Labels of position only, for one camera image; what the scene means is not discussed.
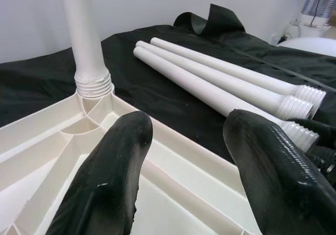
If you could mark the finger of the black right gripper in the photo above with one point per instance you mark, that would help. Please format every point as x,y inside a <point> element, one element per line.
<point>317,126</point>

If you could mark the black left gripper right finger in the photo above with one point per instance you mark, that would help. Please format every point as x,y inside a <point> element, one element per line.
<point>275,179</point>

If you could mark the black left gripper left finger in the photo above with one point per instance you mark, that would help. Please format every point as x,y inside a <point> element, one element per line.
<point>105,179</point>

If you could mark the white plastic table top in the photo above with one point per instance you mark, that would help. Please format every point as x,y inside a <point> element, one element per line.
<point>178,182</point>

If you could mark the white plastic table leg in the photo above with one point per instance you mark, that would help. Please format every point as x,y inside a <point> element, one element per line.
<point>236,67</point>
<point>183,78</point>
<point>84,35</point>
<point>210,72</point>

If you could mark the white rounded object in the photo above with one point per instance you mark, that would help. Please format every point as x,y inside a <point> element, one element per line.
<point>309,45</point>

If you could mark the black cloth table cover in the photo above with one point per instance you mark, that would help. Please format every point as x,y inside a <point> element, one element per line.
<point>157,108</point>

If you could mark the white plastic appliance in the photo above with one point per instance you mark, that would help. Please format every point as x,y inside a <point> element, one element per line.
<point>307,23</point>

